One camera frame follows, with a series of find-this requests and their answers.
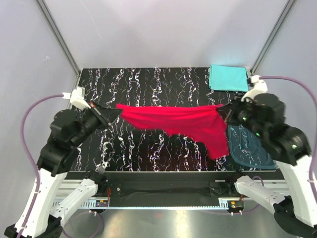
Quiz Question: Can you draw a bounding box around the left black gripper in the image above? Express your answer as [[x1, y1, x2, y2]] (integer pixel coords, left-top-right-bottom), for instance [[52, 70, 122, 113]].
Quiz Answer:
[[72, 99, 123, 147]]

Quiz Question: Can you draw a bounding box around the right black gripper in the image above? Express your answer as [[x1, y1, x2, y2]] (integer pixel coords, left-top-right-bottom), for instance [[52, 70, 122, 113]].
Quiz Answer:
[[215, 92, 265, 137]]

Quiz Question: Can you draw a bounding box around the red t shirt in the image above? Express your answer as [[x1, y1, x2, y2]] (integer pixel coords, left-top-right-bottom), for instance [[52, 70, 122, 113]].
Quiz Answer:
[[116, 104, 229, 160]]

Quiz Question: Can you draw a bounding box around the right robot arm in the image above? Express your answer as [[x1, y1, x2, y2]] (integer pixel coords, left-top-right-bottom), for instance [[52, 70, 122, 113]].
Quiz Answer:
[[216, 93, 317, 238]]

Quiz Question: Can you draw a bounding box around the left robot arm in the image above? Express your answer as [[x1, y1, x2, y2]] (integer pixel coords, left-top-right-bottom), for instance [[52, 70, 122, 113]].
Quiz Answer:
[[4, 102, 122, 238]]

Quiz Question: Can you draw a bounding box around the folded cyan t shirt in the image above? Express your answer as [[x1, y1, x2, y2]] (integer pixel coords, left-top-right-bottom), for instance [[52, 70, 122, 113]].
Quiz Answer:
[[209, 64, 249, 92]]

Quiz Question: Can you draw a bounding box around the clear blue plastic bin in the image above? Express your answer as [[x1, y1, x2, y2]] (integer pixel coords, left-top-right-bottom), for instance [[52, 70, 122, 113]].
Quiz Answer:
[[227, 125, 276, 170]]

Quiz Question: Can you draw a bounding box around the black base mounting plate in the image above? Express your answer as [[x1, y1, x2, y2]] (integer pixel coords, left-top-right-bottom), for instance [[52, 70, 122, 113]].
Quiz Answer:
[[106, 172, 240, 209]]

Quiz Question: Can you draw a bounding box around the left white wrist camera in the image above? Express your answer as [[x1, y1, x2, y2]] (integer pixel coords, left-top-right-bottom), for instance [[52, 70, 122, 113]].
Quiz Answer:
[[62, 86, 91, 111]]

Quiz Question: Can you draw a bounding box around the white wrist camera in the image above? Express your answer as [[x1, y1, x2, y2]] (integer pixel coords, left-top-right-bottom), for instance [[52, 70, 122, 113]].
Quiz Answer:
[[241, 75, 268, 102], [62, 86, 91, 111]]

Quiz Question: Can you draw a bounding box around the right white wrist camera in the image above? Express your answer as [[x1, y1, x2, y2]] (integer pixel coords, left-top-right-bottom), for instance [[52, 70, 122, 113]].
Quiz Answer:
[[241, 75, 268, 102]]

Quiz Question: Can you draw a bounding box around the left aluminium frame post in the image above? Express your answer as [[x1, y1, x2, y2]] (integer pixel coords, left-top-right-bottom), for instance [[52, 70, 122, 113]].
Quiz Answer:
[[35, 0, 81, 77]]

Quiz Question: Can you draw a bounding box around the aluminium frame post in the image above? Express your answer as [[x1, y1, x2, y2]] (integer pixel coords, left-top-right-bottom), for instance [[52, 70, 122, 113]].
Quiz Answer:
[[249, 0, 297, 75], [35, 0, 81, 77]]

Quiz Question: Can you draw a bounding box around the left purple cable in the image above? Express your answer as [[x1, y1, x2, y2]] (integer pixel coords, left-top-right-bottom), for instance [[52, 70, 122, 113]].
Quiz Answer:
[[17, 95, 66, 238]]

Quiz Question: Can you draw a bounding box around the right aluminium frame post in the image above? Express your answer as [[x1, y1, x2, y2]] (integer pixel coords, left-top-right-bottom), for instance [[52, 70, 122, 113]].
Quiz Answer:
[[249, 0, 297, 75]]

